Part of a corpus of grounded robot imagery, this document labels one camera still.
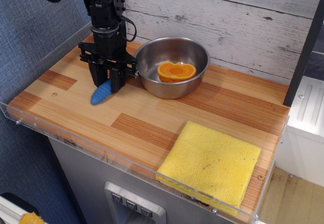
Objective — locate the yellow folded cloth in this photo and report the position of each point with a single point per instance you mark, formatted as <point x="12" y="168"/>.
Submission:
<point x="210" y="166"/>

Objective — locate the silver toy fridge cabinet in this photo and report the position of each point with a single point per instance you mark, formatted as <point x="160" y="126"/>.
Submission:
<point x="109" y="192"/>

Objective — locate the silver metal bowl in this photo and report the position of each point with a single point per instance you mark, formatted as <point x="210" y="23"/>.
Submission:
<point x="171" y="49"/>

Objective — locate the yellow object bottom left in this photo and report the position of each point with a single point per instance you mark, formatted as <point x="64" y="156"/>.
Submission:
<point x="31" y="218"/>

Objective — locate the orange toy fruit slice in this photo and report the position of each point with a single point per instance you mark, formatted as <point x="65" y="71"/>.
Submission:
<point x="170" y="72"/>

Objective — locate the clear acrylic table guard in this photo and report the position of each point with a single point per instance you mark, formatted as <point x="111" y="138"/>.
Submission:
<point x="139" y="128"/>

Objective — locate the black vertical post right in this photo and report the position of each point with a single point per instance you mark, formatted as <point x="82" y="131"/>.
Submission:
<point x="305" y="54"/>

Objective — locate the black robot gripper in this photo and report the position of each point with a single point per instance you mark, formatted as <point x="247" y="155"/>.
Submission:
<point x="108" y="52"/>

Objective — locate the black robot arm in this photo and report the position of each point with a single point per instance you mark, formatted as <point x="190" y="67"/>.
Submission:
<point x="107" y="14"/>

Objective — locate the blue handled metal fork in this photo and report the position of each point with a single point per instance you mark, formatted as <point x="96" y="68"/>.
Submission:
<point x="101" y="92"/>

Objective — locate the white toy sink unit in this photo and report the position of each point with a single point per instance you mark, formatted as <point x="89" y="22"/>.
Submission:
<point x="300" y="151"/>

